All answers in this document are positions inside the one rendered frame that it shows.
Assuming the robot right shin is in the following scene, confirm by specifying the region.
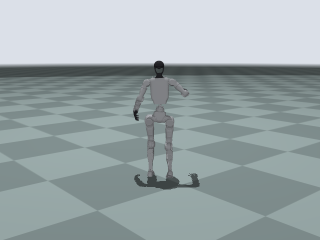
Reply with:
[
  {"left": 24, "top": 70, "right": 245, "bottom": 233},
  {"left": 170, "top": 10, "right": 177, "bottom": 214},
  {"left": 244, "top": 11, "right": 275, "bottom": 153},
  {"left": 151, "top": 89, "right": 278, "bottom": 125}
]
[{"left": 166, "top": 143, "right": 173, "bottom": 171}]

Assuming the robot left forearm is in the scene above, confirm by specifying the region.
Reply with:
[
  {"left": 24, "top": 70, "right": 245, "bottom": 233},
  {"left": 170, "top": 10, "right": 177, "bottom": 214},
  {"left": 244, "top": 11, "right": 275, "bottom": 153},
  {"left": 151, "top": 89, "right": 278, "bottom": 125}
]
[{"left": 133, "top": 95, "right": 142, "bottom": 112}]

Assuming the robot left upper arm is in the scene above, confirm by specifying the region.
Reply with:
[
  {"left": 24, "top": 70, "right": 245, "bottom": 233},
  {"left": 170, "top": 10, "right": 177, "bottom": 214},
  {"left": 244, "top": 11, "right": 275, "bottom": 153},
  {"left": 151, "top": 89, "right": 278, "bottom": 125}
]
[{"left": 137, "top": 79, "right": 151, "bottom": 102}]

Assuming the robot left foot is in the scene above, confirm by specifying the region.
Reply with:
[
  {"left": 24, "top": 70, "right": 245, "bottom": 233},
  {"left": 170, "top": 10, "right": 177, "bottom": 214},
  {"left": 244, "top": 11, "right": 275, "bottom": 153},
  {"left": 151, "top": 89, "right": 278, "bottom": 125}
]
[{"left": 147, "top": 169, "right": 155, "bottom": 177}]

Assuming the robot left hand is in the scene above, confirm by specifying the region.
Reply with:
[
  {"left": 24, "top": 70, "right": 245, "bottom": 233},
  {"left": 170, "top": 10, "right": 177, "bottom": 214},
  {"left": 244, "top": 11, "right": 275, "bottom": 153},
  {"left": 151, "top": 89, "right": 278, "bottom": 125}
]
[{"left": 133, "top": 110, "right": 139, "bottom": 121}]

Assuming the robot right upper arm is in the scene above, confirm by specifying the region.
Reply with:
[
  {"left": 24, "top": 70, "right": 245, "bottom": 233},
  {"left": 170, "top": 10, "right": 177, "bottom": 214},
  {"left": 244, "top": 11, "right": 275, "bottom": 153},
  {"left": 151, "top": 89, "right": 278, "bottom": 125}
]
[{"left": 168, "top": 78, "right": 189, "bottom": 97}]

